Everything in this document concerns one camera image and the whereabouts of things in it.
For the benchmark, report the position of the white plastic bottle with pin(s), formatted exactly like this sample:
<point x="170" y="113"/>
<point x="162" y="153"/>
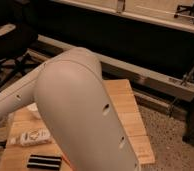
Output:
<point x="31" y="138"/>

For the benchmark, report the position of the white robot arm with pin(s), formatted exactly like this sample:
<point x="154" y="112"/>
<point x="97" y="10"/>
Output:
<point x="75" y="106"/>

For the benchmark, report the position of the white paper cup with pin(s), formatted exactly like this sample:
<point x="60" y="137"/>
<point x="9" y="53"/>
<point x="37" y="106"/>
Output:
<point x="34" y="110"/>

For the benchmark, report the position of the black office chair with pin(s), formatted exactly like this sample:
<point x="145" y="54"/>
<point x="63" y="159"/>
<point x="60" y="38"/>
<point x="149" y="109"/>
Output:
<point x="15" y="39"/>

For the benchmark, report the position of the black white striped object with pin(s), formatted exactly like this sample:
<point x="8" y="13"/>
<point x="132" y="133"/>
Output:
<point x="44" y="162"/>

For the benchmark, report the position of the metal floor rail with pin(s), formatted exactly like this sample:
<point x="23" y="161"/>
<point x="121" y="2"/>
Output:
<point x="145" y="77"/>

